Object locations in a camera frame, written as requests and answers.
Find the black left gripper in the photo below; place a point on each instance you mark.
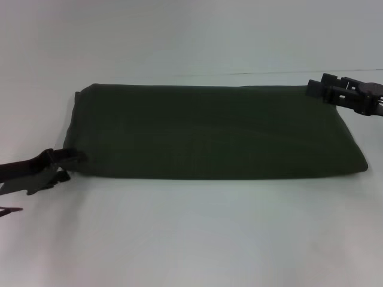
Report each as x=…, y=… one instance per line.
x=21, y=176

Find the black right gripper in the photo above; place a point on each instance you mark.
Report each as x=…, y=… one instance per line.
x=371, y=98

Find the dark green shirt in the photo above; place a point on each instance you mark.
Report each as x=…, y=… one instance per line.
x=209, y=134

